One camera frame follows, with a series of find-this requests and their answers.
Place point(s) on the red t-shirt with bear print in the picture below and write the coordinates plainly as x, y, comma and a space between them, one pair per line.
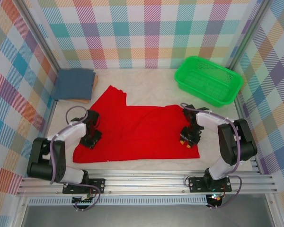
142, 134

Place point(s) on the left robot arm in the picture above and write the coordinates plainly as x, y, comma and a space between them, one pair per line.
68, 134

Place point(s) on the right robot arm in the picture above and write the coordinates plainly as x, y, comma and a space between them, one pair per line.
236, 142

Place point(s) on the folded tan t-shirt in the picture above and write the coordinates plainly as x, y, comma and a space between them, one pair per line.
93, 87

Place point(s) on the green plastic basket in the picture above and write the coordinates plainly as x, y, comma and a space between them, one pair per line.
208, 80

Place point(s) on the folded blue t-shirt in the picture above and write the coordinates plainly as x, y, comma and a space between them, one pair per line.
74, 84

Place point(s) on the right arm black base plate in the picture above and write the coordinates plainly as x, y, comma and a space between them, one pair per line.
196, 184

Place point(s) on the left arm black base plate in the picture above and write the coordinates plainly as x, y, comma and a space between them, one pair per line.
97, 185

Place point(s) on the right aluminium side rail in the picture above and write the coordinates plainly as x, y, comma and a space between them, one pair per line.
243, 111

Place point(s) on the long aluminium base rail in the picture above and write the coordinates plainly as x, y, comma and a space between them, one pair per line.
144, 185

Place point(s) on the right aluminium frame post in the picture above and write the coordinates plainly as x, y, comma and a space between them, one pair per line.
248, 33

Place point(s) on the aluminium frame post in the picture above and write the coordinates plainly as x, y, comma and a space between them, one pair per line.
38, 33
248, 33

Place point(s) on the left aluminium frame post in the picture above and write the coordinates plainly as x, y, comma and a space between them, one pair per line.
38, 33

